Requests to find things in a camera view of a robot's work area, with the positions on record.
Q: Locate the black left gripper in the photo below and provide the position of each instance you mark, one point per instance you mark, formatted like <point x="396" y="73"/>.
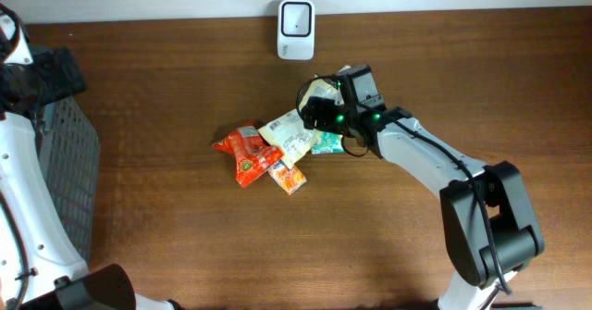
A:
<point x="65" y="83"/>

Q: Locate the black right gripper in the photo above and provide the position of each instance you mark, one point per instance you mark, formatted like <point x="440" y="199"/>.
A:
<point x="325" y="107"/>

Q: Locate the teal tissue pack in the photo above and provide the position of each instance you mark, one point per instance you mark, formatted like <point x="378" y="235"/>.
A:
<point x="327" y="143"/>

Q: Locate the cream snack bag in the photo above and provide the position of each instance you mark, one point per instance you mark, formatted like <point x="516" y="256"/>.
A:
<point x="288" y="132"/>

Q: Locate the orange tissue pack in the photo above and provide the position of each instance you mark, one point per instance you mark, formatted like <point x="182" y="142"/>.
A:
<point x="289" y="179"/>

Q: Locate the red snack bag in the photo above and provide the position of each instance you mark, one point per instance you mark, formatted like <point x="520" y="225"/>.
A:
<point x="252" y="154"/>

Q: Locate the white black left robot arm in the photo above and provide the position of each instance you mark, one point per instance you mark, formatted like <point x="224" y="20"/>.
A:
<point x="40" y="268"/>

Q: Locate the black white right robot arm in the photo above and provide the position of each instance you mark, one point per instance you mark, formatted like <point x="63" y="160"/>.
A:
<point x="490" y="226"/>

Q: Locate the white black barcode scanner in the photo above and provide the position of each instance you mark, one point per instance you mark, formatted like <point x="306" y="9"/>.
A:
<point x="296" y="30"/>

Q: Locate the grey plastic basket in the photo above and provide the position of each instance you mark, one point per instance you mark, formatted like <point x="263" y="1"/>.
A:
<point x="69" y="150"/>

